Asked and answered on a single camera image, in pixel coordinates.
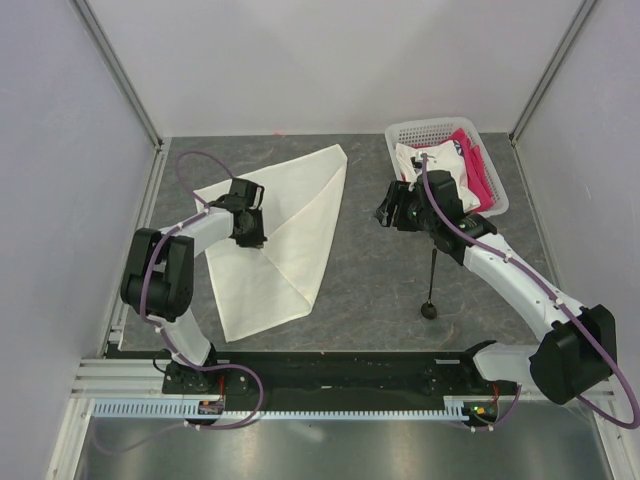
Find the white folded cloth in basket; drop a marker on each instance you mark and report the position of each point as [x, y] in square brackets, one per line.
[449, 158]

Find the light blue cable duct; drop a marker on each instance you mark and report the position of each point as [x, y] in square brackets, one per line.
[208, 408]

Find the pink cloth in basket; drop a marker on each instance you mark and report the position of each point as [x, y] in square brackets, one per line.
[477, 178]

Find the black spoon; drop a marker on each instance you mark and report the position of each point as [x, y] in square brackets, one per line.
[428, 309]

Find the aluminium frame post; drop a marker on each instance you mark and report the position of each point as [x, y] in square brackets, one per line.
[560, 54]
[116, 69]

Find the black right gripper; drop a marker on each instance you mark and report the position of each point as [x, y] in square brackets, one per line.
[396, 195]

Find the white plastic basket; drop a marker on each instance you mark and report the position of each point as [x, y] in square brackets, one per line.
[430, 132]

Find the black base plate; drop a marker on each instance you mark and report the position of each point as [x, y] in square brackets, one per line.
[337, 379]

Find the left aluminium frame post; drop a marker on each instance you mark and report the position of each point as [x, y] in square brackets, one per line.
[116, 69]

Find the cream cloth napkin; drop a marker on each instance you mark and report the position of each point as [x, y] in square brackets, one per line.
[258, 289]

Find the right aluminium frame post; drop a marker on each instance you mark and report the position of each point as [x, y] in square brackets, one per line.
[560, 54]

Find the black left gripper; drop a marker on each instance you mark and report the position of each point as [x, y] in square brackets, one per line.
[258, 239]

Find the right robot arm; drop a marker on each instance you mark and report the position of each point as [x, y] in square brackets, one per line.
[575, 344]

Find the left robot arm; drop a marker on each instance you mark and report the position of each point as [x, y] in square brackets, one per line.
[158, 278]

